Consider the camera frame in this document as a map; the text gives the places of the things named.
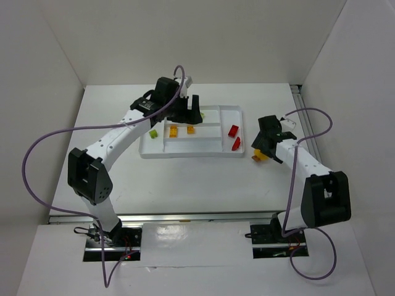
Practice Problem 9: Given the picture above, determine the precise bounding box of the red curved lego brick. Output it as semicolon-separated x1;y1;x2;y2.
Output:
231;137;242;152

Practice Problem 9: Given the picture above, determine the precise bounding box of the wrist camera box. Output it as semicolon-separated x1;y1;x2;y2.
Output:
179;76;193;98
280;117;296;131

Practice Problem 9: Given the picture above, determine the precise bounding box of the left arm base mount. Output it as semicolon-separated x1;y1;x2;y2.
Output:
73;224;143;262

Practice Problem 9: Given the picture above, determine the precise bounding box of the aluminium side rail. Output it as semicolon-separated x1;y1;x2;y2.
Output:
289;84;322;162

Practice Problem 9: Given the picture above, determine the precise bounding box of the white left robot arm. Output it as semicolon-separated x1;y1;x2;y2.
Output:
67;76;202;242

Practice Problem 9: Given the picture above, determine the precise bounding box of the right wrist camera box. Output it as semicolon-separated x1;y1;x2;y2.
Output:
280;117;296;131

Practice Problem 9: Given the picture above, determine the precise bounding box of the lime green curved lego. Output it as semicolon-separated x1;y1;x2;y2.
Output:
149;129;158;139

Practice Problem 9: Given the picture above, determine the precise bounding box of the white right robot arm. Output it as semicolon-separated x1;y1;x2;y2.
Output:
252;115;352;237

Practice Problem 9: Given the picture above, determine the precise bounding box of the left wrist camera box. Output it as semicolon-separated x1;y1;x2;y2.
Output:
179;76;193;98

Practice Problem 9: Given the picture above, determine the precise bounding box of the aluminium front rail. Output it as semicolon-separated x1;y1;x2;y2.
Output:
47;211;279;224

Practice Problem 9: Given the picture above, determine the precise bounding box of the yellow striped lego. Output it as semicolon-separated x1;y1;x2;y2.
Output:
169;126;178;138

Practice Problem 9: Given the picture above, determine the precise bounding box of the yellow lego brick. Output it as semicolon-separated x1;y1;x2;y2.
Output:
253;149;268;162

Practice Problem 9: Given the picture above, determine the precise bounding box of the white compartment sorting tray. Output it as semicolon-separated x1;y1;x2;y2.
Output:
138;105;244;158

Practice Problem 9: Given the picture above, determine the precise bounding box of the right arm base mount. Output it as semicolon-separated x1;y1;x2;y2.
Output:
244;224;309;259

